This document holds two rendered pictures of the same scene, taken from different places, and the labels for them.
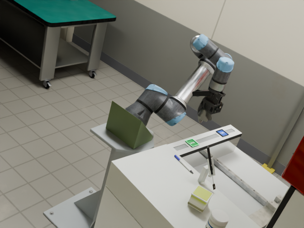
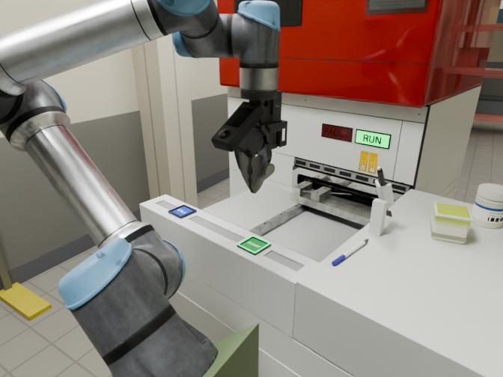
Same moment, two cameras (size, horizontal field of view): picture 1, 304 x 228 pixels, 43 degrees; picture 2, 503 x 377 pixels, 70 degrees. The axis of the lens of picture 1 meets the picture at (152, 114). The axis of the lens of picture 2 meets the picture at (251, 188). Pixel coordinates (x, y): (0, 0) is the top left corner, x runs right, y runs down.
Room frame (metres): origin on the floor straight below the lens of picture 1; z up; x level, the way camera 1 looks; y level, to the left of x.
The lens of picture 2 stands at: (1.71, 0.46, 1.40)
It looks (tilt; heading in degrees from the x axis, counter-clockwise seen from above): 23 degrees down; 271
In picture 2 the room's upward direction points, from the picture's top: straight up
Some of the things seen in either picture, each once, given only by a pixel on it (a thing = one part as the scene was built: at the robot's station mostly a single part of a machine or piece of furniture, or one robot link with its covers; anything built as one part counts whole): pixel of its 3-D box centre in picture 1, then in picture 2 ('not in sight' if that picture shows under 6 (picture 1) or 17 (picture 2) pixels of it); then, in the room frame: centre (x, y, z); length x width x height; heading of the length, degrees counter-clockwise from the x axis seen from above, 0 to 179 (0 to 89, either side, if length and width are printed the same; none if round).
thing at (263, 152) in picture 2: (202, 107); (260, 154); (1.70, -0.23, 1.19); 0.05 x 0.02 x 0.09; 139
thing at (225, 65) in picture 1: (223, 70); (257, 35); (1.71, -0.26, 1.40); 0.09 x 0.08 x 0.11; 175
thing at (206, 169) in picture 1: (208, 172); (382, 205); (1.41, -0.32, 1.03); 0.06 x 0.04 x 0.13; 49
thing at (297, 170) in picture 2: not in sight; (343, 191); (1.40, -0.73, 0.89); 0.44 x 0.02 x 0.10; 139
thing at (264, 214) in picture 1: (263, 217); (340, 207); (1.43, -0.65, 0.87); 0.36 x 0.08 x 0.03; 139
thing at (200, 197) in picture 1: (200, 198); (449, 222); (1.26, -0.30, 1.00); 0.07 x 0.07 x 0.07; 69
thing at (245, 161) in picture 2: (207, 116); (253, 169); (1.72, -0.27, 1.14); 0.06 x 0.03 x 0.09; 49
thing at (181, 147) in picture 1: (202, 148); (217, 252); (1.81, -0.33, 0.89); 0.55 x 0.09 x 0.14; 139
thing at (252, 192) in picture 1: (246, 187); (272, 223); (1.66, -0.60, 0.84); 0.50 x 0.02 x 0.03; 49
